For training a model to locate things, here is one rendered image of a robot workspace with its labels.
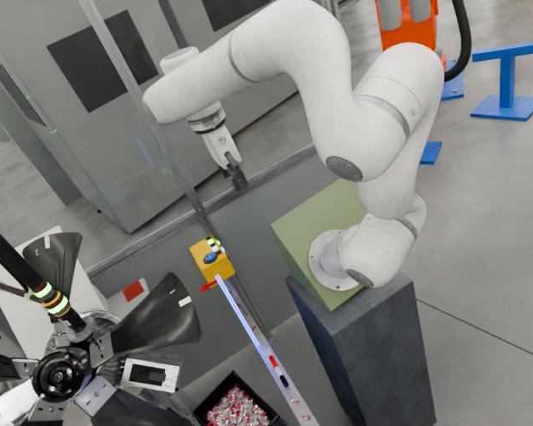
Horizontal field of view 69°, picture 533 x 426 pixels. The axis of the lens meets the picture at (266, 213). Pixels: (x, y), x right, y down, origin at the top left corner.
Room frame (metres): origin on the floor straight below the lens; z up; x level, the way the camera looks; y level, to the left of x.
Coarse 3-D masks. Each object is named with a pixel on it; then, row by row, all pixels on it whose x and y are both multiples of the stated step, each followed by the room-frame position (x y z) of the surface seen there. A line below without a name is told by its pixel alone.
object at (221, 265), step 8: (216, 240) 1.17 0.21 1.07; (192, 248) 1.17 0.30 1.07; (200, 248) 1.15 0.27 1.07; (208, 248) 1.13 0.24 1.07; (200, 256) 1.11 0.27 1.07; (216, 256) 1.07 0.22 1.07; (224, 256) 1.05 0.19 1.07; (200, 264) 1.07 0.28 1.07; (208, 264) 1.05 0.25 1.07; (216, 264) 1.04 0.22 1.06; (224, 264) 1.05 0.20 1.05; (208, 272) 1.03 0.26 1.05; (216, 272) 1.04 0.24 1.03; (224, 272) 1.04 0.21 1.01; (232, 272) 1.05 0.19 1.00; (208, 280) 1.03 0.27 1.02
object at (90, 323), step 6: (42, 306) 0.77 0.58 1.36; (54, 318) 0.75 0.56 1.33; (84, 318) 0.78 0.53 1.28; (90, 318) 0.77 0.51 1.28; (90, 324) 0.75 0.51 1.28; (72, 330) 0.75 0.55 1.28; (84, 330) 0.73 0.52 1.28; (90, 330) 0.73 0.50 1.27; (72, 336) 0.73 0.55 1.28; (78, 336) 0.72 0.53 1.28; (84, 336) 0.72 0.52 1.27
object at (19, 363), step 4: (12, 360) 0.74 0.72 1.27; (16, 360) 0.74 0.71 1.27; (20, 360) 0.74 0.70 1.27; (24, 360) 0.74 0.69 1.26; (28, 360) 0.73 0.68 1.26; (32, 360) 0.73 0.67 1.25; (16, 364) 0.74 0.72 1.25; (20, 364) 0.74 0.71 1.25; (28, 364) 0.74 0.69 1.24; (32, 364) 0.74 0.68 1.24; (16, 368) 0.75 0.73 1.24; (20, 368) 0.74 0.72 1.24; (24, 368) 0.74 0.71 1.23; (28, 368) 0.74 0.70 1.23; (32, 368) 0.74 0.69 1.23; (20, 372) 0.75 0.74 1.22; (24, 372) 0.75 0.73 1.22; (32, 372) 0.74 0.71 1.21; (20, 376) 0.75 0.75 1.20; (24, 376) 0.75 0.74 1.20; (28, 376) 0.75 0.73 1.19
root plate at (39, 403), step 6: (36, 402) 0.67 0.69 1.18; (42, 402) 0.67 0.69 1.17; (48, 402) 0.68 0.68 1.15; (60, 402) 0.69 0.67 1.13; (66, 402) 0.69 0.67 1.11; (36, 408) 0.66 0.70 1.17; (42, 408) 0.67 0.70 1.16; (54, 408) 0.68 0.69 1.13; (66, 408) 0.69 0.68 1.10; (30, 414) 0.65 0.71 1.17; (36, 414) 0.66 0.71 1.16; (42, 414) 0.66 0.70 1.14; (48, 414) 0.67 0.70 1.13; (54, 414) 0.67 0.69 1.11; (60, 414) 0.68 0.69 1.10; (30, 420) 0.64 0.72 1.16; (36, 420) 0.65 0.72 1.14; (42, 420) 0.65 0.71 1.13; (48, 420) 0.66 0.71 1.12; (54, 420) 0.66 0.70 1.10
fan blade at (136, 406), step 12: (120, 396) 0.68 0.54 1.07; (132, 396) 0.68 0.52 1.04; (108, 408) 0.65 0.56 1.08; (120, 408) 0.65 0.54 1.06; (132, 408) 0.65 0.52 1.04; (144, 408) 0.65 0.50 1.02; (156, 408) 0.66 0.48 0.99; (96, 420) 0.62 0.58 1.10; (108, 420) 0.62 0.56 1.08; (120, 420) 0.62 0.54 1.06; (132, 420) 0.62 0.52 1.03; (144, 420) 0.63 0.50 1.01; (156, 420) 0.63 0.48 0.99; (168, 420) 0.63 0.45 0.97; (180, 420) 0.63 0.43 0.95
